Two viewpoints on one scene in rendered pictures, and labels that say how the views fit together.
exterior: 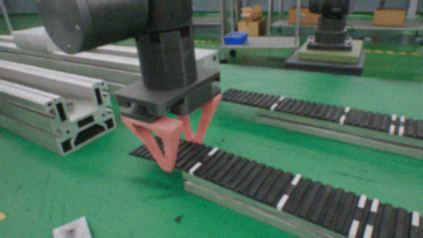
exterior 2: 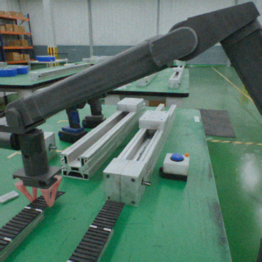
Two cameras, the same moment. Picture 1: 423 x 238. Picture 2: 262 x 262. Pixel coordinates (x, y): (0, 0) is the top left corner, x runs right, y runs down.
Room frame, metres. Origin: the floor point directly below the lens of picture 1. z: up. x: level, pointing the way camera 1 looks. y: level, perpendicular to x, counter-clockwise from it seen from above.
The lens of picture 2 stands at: (0.35, -0.54, 1.20)
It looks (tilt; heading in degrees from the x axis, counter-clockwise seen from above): 20 degrees down; 72
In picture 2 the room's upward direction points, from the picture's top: straight up
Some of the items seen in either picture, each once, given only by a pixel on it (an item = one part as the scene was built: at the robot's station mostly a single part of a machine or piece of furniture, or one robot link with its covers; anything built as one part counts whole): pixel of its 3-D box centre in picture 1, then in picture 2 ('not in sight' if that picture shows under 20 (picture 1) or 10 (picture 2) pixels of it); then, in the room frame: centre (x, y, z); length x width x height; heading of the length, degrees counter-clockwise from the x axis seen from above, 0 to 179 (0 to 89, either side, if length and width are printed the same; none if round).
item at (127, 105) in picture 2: not in sight; (130, 106); (0.75, 0.73, 0.87); 0.16 x 0.11 x 0.07; 56
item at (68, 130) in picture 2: not in sight; (66, 117); (0.39, 0.57, 0.89); 0.20 x 0.08 x 0.22; 131
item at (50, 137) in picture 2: not in sight; (41, 147); (0.28, 0.38, 0.83); 0.11 x 0.10 x 0.10; 152
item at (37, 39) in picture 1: (51, 42); (155, 122); (0.77, 0.42, 0.87); 0.16 x 0.11 x 0.07; 56
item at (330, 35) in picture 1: (330, 31); not in sight; (0.81, -0.34, 0.84); 0.12 x 0.09 x 0.08; 69
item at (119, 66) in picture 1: (56, 60); (154, 133); (0.77, 0.42, 0.82); 0.80 x 0.10 x 0.09; 56
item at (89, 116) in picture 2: not in sight; (88, 107); (0.51, 0.73, 0.89); 0.20 x 0.08 x 0.22; 157
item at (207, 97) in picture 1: (183, 119); (44, 189); (0.30, 0.04, 0.85); 0.07 x 0.07 x 0.09; 56
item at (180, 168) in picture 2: not in sight; (173, 165); (0.71, 0.12, 0.81); 0.10 x 0.08 x 0.06; 146
